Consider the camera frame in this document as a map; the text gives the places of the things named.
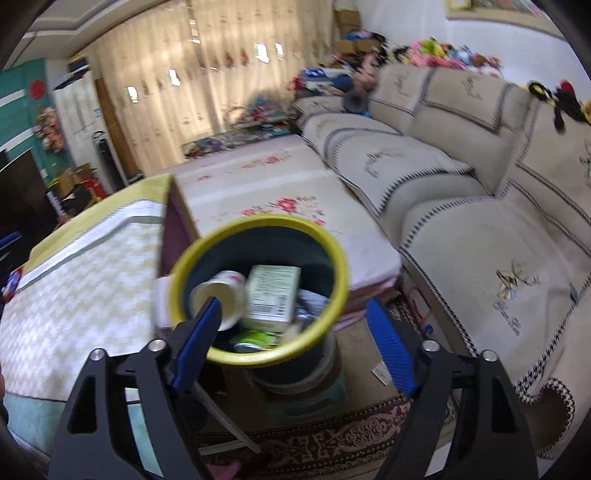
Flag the white paper cup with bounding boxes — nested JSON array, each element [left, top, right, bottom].
[[188, 270, 246, 332]]

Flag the green banded clear jar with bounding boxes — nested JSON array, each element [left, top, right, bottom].
[[230, 330, 280, 353]]

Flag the pale green carton box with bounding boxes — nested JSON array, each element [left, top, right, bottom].
[[240, 265, 301, 333]]

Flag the blue white sachet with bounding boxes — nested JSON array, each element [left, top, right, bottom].
[[295, 289, 329, 328]]

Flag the yellow rimmed black trash bin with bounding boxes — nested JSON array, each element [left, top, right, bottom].
[[168, 214, 349, 391]]

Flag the black flat television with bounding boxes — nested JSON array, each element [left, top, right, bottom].
[[1, 149, 58, 260]]

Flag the red blue snack pack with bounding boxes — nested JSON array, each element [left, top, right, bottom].
[[1, 267, 23, 303]]

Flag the teal plastic stool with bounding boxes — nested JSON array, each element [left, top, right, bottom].
[[266, 372, 348, 422]]

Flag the patterned floor rug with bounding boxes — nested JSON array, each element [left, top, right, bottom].
[[205, 397, 412, 479]]

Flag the black tower fan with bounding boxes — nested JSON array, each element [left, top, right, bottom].
[[92, 130, 126, 191]]

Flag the floral bed cover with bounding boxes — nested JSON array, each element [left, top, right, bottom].
[[169, 136, 402, 320]]

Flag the beige sectional sofa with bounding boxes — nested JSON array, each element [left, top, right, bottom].
[[294, 64, 590, 460]]

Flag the low glass shelf with books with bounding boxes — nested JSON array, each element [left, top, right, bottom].
[[181, 120, 294, 160]]

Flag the beige window curtains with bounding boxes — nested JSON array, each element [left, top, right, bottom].
[[85, 1, 334, 175]]

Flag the pile of plush toys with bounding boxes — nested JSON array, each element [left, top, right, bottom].
[[375, 37, 503, 78]]

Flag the framed flower painting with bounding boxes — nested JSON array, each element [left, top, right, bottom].
[[444, 0, 564, 39]]

